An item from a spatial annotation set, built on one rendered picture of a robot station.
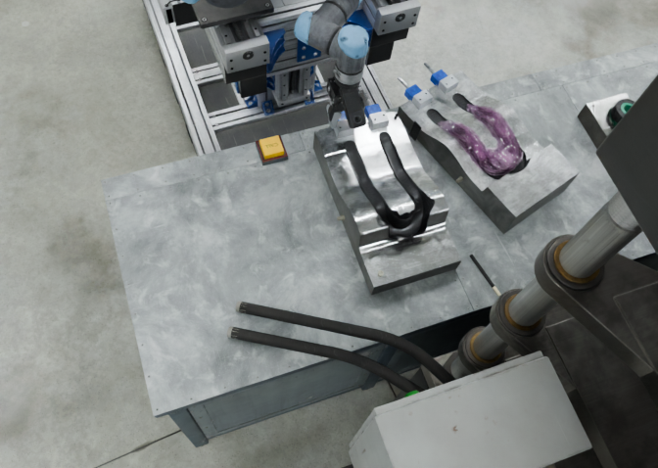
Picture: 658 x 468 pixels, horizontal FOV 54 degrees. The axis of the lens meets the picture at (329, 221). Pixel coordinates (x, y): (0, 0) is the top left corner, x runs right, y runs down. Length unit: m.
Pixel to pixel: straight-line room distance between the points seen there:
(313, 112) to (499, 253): 1.19
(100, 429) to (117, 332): 0.36
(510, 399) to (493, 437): 0.06
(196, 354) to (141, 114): 1.60
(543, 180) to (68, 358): 1.81
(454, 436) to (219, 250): 1.00
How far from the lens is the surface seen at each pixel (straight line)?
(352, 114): 1.75
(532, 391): 1.08
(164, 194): 1.92
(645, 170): 0.80
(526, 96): 2.25
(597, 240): 0.99
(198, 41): 3.04
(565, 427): 1.09
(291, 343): 1.66
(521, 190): 1.90
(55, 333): 2.70
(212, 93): 2.85
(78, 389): 2.62
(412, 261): 1.77
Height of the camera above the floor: 2.46
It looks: 63 degrees down
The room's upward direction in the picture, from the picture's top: 9 degrees clockwise
